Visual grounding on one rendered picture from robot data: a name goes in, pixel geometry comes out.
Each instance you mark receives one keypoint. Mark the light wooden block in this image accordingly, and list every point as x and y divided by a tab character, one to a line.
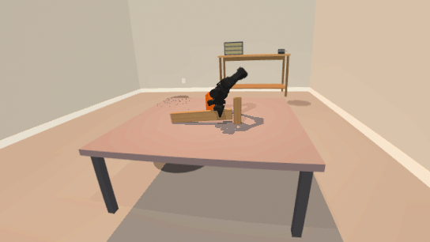
237	110

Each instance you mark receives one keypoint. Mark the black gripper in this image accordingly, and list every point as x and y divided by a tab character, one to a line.
219	107

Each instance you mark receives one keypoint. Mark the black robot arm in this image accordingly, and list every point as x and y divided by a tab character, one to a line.
226	84

